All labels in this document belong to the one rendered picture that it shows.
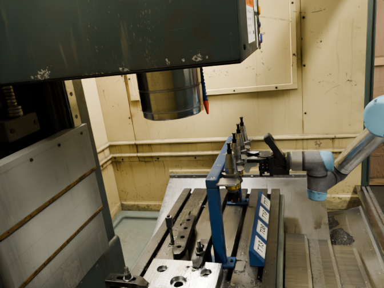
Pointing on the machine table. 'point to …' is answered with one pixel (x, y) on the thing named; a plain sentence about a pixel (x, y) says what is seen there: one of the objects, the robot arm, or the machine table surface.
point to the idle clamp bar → (182, 254)
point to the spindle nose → (170, 94)
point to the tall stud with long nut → (170, 228)
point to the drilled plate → (162, 282)
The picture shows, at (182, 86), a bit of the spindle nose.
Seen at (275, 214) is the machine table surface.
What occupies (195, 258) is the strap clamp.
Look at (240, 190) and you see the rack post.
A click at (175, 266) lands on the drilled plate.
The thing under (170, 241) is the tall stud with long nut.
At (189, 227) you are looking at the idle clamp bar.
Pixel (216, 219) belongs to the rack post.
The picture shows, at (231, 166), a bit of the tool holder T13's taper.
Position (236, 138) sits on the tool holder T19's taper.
